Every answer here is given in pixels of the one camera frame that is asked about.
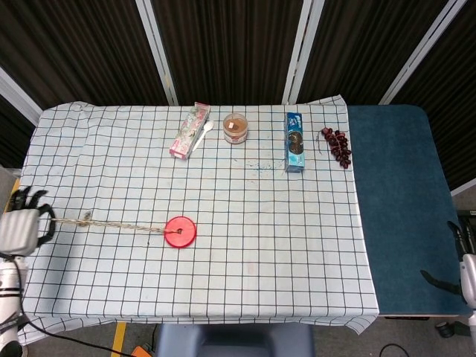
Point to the black equipment box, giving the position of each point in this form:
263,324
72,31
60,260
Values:
468,219

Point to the white divider post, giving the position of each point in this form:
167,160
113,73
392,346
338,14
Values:
18,94
422,52
303,48
158,48

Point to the clear jar with brown spread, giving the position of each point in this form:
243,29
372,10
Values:
235,128

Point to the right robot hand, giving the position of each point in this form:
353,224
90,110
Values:
466,267

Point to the dark red grape bunch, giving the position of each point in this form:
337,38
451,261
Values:
337,145

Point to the white plastic spoon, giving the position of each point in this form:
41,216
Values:
204,134

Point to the orange object on floor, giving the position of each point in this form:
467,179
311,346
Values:
143,351

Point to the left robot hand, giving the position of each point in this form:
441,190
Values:
18,230

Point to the blue cookie box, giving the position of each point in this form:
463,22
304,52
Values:
295,143

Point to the white checkered tablecloth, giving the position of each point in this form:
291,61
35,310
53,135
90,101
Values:
193,223

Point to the pink floral toothpaste box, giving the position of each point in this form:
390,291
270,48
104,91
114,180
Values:
189,132

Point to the blue table mat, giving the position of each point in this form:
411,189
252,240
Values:
401,208

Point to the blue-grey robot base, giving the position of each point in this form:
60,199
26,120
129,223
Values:
234,340

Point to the yellow floor tape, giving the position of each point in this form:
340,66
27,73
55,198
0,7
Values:
119,340

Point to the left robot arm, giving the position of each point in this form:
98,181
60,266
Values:
9,297

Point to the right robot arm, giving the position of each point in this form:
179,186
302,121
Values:
472,331

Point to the red disc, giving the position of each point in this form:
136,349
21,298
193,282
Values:
180,231

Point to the black caster wheel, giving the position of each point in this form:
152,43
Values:
444,329

